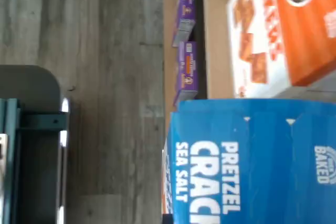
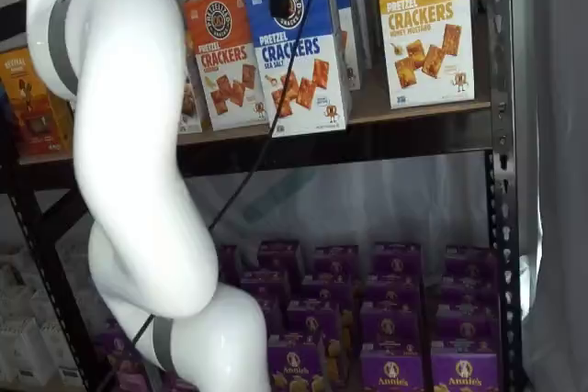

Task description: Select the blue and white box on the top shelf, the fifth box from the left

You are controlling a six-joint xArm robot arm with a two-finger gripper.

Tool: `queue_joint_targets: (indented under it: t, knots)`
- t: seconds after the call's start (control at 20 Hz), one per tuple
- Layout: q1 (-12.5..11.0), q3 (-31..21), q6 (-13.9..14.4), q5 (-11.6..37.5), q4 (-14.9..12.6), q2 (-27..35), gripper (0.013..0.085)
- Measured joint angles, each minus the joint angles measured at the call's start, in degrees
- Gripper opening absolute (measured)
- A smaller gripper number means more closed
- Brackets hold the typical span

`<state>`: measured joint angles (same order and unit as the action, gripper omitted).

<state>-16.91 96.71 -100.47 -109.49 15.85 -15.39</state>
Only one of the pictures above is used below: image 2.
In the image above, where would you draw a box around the blue white pretzel crackers box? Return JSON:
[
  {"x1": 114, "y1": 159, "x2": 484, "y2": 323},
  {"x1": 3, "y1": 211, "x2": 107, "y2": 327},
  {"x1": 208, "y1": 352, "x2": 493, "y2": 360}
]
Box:
[{"x1": 242, "y1": 0, "x2": 354, "y2": 139}]

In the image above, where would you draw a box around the orange pretzel crackers box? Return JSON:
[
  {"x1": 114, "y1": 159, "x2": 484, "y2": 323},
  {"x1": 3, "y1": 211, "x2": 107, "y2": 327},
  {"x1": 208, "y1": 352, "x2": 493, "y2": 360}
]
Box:
[{"x1": 183, "y1": 0, "x2": 271, "y2": 132}]

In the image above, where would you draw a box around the yellow white cookie box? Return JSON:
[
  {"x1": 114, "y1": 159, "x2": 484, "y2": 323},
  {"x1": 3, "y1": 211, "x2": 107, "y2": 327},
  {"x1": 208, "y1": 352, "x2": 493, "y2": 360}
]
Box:
[{"x1": 180, "y1": 33, "x2": 204, "y2": 134}]

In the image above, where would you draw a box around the yellow pretzel crackers box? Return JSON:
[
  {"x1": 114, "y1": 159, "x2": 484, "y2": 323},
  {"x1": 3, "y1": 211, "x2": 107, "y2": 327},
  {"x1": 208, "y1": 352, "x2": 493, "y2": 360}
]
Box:
[{"x1": 374, "y1": 0, "x2": 477, "y2": 111}]

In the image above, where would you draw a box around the wooden shelf board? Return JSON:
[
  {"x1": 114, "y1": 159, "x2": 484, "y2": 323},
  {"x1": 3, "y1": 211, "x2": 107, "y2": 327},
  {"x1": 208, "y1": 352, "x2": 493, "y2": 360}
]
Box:
[{"x1": 17, "y1": 100, "x2": 495, "y2": 166}]

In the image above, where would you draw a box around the purple Annie's box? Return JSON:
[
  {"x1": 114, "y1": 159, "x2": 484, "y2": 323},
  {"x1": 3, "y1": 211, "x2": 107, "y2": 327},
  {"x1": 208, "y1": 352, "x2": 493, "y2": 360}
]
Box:
[
  {"x1": 430, "y1": 349, "x2": 501, "y2": 392},
  {"x1": 360, "y1": 303, "x2": 423, "y2": 348},
  {"x1": 94, "y1": 318, "x2": 155, "y2": 392},
  {"x1": 365, "y1": 274, "x2": 423, "y2": 306},
  {"x1": 439, "y1": 275, "x2": 500, "y2": 309},
  {"x1": 287, "y1": 300, "x2": 344, "y2": 342},
  {"x1": 241, "y1": 271, "x2": 291, "y2": 302},
  {"x1": 434, "y1": 307, "x2": 501, "y2": 352},
  {"x1": 371, "y1": 242, "x2": 423, "y2": 276},
  {"x1": 259, "y1": 240, "x2": 303, "y2": 274},
  {"x1": 218, "y1": 244, "x2": 243, "y2": 286},
  {"x1": 302, "y1": 274, "x2": 355, "y2": 304},
  {"x1": 444, "y1": 244, "x2": 498, "y2": 278},
  {"x1": 314, "y1": 244, "x2": 360, "y2": 276},
  {"x1": 360, "y1": 346, "x2": 424, "y2": 392},
  {"x1": 266, "y1": 335, "x2": 328, "y2": 392}
]

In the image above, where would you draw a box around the orange snack box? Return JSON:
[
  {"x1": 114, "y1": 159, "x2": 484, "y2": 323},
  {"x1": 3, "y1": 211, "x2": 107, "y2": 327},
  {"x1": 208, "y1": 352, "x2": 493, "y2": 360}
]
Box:
[{"x1": 0, "y1": 47, "x2": 75, "y2": 157}]

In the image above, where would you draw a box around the dark metal shelf rack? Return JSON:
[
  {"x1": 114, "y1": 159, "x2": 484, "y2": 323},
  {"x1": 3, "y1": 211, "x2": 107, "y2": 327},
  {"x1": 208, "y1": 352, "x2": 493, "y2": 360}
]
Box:
[{"x1": 0, "y1": 0, "x2": 527, "y2": 392}]

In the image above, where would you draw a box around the white carton box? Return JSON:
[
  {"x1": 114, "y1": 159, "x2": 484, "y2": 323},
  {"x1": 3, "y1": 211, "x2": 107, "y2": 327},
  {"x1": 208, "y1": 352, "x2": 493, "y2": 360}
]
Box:
[
  {"x1": 39, "y1": 318, "x2": 83, "y2": 385},
  {"x1": 0, "y1": 318, "x2": 52, "y2": 387}
]

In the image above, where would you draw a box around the clear plastic sheet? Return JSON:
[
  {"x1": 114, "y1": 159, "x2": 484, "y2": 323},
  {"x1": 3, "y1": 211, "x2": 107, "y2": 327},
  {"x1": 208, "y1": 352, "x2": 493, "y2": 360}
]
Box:
[{"x1": 183, "y1": 151, "x2": 492, "y2": 256}]

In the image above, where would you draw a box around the grey curtain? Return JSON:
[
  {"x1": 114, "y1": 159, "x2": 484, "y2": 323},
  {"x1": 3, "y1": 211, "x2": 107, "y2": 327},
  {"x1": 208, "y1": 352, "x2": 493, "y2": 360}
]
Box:
[{"x1": 514, "y1": 0, "x2": 588, "y2": 392}]

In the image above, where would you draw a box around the black cable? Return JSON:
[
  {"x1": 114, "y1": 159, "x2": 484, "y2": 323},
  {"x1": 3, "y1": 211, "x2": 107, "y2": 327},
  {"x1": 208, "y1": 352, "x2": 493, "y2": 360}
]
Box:
[{"x1": 96, "y1": 0, "x2": 322, "y2": 392}]

